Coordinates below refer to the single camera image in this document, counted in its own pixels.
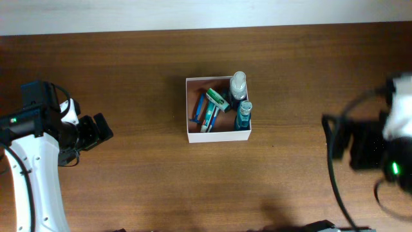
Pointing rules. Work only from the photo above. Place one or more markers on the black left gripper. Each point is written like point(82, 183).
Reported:
point(93, 136)

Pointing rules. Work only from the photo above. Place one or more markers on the blue toothbrush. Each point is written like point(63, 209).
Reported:
point(213, 120)

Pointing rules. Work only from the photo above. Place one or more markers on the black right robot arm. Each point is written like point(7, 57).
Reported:
point(402, 178)

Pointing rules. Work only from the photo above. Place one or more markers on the blue disposable razor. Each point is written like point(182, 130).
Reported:
point(197, 109)

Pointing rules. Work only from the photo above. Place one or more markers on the Colgate toothpaste tube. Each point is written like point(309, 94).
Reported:
point(209, 115)

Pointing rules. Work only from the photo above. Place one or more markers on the clear pump bottle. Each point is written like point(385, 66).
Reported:
point(237, 89)

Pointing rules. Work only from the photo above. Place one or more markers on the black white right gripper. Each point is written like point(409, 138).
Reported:
point(361, 131)

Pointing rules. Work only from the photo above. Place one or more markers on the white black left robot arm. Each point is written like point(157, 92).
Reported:
point(38, 139)

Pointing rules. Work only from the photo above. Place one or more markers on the blue Listerine mouthwash bottle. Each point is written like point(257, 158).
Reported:
point(242, 120)

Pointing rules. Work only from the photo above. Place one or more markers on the white box, pink interior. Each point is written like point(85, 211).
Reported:
point(223, 129)

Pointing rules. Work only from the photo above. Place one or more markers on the green Dettol soap bar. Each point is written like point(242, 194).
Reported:
point(218, 100)

